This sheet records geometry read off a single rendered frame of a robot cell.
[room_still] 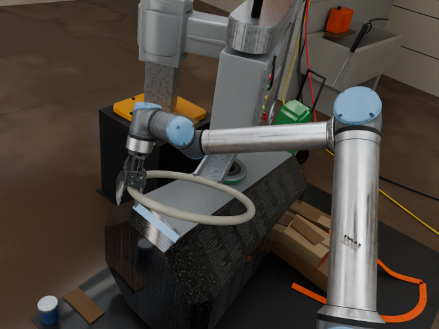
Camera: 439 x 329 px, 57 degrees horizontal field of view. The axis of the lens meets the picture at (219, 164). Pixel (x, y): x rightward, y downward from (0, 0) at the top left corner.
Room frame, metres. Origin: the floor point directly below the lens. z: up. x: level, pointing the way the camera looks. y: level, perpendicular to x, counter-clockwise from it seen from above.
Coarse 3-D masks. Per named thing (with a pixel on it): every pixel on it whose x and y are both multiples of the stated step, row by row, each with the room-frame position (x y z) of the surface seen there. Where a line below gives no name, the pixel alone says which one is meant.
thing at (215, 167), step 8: (208, 160) 1.57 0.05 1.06; (216, 160) 1.58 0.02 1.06; (224, 160) 1.59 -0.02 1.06; (232, 160) 1.55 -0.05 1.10; (200, 168) 1.44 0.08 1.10; (208, 168) 1.50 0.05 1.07; (216, 168) 1.51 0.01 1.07; (224, 168) 1.46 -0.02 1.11; (208, 176) 1.44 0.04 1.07; (216, 176) 1.45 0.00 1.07; (224, 176) 1.43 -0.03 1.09; (200, 184) 1.38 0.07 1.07
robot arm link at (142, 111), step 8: (136, 104) 1.17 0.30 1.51; (144, 104) 1.16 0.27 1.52; (152, 104) 1.17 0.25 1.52; (136, 112) 1.16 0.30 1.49; (144, 112) 1.15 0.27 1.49; (152, 112) 1.15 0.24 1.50; (136, 120) 1.15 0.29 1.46; (144, 120) 1.13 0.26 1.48; (136, 128) 1.13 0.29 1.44; (144, 128) 1.13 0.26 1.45; (136, 136) 1.12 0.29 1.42; (144, 136) 1.13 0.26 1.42; (152, 136) 1.14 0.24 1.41
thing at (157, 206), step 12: (192, 180) 1.37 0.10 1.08; (204, 180) 1.37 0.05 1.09; (132, 192) 1.04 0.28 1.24; (228, 192) 1.32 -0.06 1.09; (144, 204) 0.99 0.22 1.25; (156, 204) 0.97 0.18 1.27; (252, 204) 1.19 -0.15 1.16; (180, 216) 0.95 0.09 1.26; (192, 216) 0.95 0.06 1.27; (204, 216) 0.96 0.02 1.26; (216, 216) 0.98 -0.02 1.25; (228, 216) 1.01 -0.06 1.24; (240, 216) 1.04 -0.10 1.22; (252, 216) 1.09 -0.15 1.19
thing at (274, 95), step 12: (288, 36) 4.33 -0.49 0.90; (300, 36) 4.35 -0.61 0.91; (288, 48) 4.36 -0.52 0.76; (300, 48) 4.31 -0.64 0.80; (300, 60) 4.28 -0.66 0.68; (300, 72) 4.23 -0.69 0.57; (276, 84) 4.34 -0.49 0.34; (300, 84) 4.18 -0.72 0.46; (276, 96) 4.36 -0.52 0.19; (300, 96) 4.13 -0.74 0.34; (312, 96) 3.83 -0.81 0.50; (420, 192) 3.16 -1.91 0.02
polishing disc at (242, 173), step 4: (236, 160) 1.90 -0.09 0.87; (236, 164) 1.86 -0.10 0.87; (240, 164) 1.86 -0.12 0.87; (236, 168) 1.82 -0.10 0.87; (240, 168) 1.83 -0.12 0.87; (244, 168) 1.83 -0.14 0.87; (228, 172) 1.77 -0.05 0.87; (232, 172) 1.78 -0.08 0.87; (236, 172) 1.78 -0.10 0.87; (240, 172) 1.79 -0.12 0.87; (244, 172) 1.80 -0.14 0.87; (228, 176) 1.73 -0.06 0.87; (232, 176) 1.74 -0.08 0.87; (236, 176) 1.75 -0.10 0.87; (240, 176) 1.75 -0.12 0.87; (228, 180) 1.71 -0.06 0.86; (232, 180) 1.72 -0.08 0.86
